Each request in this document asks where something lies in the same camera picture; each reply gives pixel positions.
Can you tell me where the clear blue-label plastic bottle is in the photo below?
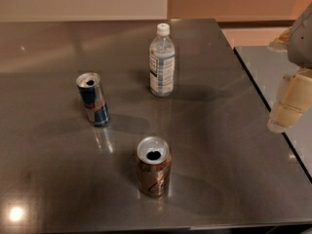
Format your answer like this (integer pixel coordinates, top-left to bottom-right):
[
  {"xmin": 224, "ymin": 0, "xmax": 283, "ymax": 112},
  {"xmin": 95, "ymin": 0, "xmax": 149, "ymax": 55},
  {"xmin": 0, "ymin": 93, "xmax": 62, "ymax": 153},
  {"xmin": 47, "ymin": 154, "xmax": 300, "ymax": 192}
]
[{"xmin": 149, "ymin": 23, "xmax": 176, "ymax": 97}]

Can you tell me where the brown gold soda can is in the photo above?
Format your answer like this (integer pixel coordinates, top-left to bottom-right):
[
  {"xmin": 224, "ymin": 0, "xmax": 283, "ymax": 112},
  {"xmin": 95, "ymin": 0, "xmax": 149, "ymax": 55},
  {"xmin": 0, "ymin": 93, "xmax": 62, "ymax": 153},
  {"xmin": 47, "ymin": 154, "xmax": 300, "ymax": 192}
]
[{"xmin": 136, "ymin": 136, "xmax": 172, "ymax": 198}]

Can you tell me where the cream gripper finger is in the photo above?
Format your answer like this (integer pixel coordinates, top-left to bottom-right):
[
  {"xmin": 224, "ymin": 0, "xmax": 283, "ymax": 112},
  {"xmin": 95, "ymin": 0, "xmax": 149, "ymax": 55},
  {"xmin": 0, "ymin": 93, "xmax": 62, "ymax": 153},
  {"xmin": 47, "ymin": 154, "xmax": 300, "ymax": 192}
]
[
  {"xmin": 268, "ymin": 28, "xmax": 291, "ymax": 53},
  {"xmin": 267, "ymin": 68, "xmax": 312, "ymax": 133}
]

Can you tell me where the blue silver energy drink can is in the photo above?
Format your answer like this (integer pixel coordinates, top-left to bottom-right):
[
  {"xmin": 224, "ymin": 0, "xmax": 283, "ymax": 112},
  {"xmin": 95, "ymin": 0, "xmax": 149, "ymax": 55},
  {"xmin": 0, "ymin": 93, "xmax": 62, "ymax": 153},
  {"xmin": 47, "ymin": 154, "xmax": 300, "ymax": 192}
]
[{"xmin": 76, "ymin": 72, "xmax": 109, "ymax": 127}]

